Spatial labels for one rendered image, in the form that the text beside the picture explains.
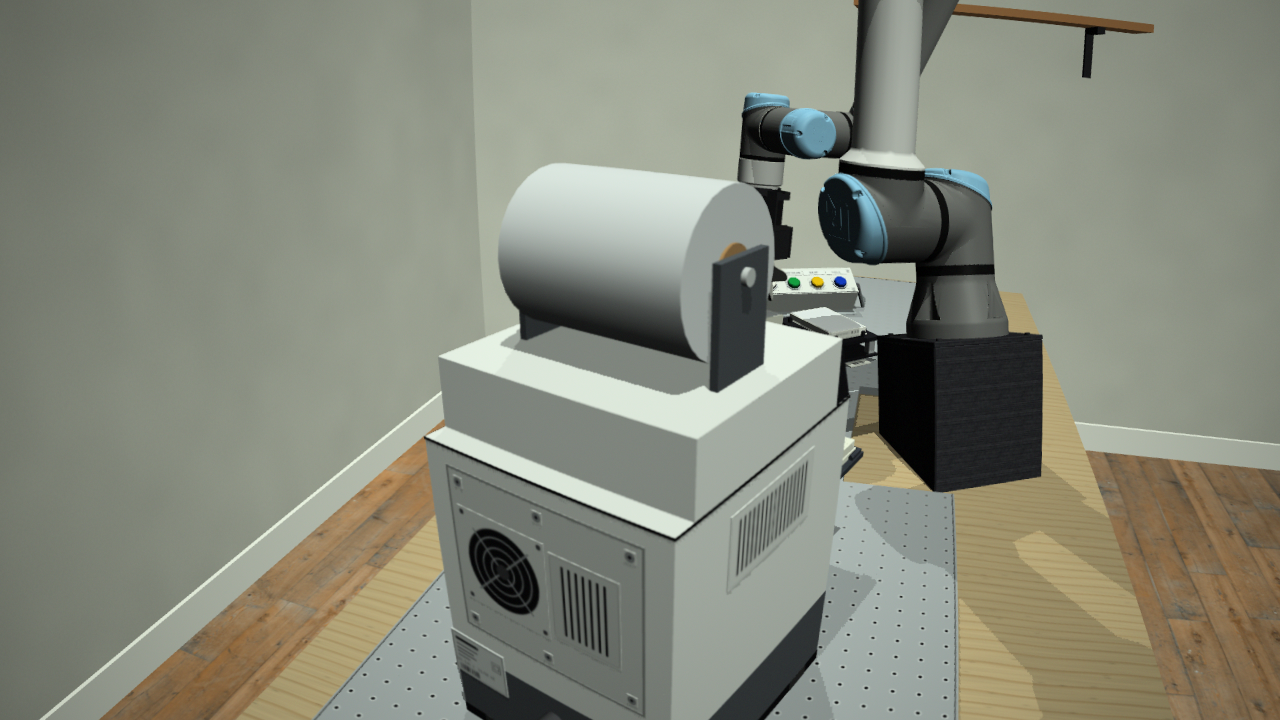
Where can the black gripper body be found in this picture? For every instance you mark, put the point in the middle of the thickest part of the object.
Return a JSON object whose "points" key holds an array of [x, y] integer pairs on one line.
{"points": [[783, 239]]}

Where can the white horizontal roll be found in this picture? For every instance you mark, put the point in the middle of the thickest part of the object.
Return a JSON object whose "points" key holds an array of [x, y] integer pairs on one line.
{"points": [[626, 254]]}

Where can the grey button panel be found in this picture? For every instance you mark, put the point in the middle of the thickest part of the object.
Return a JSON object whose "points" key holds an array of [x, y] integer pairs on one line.
{"points": [[806, 290]]}

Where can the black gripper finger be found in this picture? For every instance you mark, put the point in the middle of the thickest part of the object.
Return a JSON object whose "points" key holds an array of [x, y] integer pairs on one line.
{"points": [[778, 276]]}

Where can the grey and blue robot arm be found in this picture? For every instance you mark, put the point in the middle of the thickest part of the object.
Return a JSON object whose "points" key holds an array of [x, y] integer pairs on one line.
{"points": [[894, 211]]}

